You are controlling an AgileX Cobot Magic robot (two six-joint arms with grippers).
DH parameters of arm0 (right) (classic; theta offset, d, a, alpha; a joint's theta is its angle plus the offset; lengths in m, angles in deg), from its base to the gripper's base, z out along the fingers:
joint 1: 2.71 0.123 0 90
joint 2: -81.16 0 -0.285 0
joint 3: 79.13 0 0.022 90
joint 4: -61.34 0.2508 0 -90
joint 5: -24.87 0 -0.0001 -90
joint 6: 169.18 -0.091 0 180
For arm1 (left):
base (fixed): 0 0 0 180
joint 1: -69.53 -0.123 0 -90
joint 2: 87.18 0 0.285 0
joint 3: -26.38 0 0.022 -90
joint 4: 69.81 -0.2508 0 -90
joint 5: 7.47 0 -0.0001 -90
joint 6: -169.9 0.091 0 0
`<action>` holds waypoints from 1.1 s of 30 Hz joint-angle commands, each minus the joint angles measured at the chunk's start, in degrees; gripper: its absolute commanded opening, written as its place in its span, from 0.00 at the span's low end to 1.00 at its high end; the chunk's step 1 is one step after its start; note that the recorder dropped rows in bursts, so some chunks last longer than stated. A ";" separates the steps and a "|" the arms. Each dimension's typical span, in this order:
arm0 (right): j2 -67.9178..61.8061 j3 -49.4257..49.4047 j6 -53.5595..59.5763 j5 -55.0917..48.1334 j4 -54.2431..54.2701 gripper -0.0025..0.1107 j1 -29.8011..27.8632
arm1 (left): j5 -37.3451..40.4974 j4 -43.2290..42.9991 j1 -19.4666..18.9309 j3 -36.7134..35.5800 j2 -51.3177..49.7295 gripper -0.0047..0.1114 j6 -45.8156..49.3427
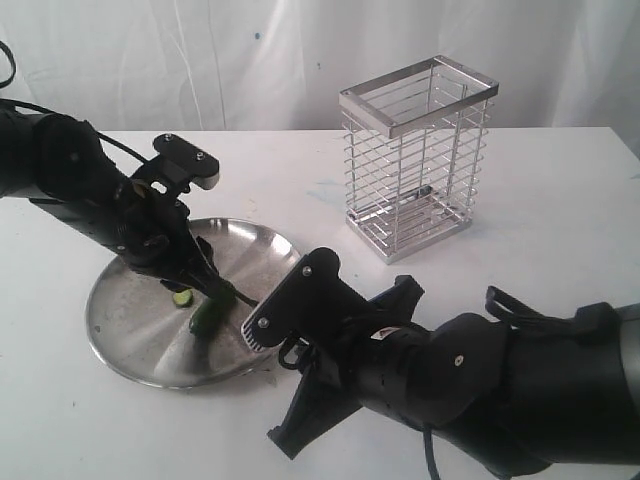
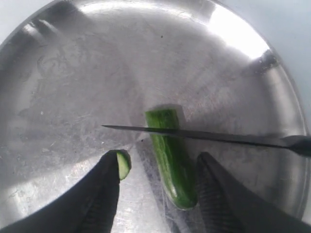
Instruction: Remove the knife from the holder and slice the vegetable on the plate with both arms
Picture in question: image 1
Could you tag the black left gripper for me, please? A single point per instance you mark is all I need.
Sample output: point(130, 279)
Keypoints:
point(149, 232)

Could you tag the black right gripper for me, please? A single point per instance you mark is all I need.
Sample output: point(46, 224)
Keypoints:
point(382, 361)

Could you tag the black handled paring knife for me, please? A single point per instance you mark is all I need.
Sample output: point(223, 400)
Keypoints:
point(244, 298)

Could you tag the green cucumber piece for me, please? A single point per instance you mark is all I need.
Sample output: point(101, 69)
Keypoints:
point(209, 316)

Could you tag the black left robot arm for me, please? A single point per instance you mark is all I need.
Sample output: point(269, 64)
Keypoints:
point(59, 165)

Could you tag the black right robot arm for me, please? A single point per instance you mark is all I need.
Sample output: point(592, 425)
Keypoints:
point(515, 390)

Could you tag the small cucumber slice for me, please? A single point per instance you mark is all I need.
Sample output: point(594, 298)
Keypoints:
point(183, 299)

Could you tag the round stainless steel plate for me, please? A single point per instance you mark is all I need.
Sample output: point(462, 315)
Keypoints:
point(135, 328)

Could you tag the white backdrop curtain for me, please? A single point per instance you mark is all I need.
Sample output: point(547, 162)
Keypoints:
point(268, 65)

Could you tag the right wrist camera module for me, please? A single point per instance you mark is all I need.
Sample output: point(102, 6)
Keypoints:
point(311, 302)

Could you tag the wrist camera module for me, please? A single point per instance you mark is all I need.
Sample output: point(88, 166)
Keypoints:
point(311, 302)
point(178, 164)

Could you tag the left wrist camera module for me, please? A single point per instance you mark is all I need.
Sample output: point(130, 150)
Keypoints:
point(178, 164)

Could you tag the chrome wire utensil rack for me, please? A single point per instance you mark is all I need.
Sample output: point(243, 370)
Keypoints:
point(414, 141)

